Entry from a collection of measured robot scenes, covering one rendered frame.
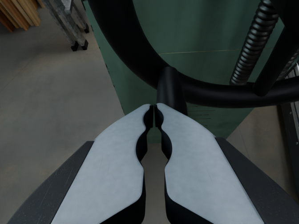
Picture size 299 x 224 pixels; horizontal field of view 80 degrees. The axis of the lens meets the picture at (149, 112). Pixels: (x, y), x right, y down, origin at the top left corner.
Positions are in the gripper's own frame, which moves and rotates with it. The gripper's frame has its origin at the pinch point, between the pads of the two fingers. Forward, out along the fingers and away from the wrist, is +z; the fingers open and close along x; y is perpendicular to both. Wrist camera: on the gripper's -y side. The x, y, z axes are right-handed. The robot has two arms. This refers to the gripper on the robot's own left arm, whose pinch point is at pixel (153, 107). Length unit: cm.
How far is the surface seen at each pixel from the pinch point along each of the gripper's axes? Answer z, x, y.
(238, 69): 14.4, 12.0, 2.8
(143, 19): 25.1, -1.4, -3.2
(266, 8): 10.6, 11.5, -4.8
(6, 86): 93, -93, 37
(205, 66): 30.8, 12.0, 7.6
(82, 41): 116, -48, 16
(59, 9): 105, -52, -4
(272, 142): 56, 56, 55
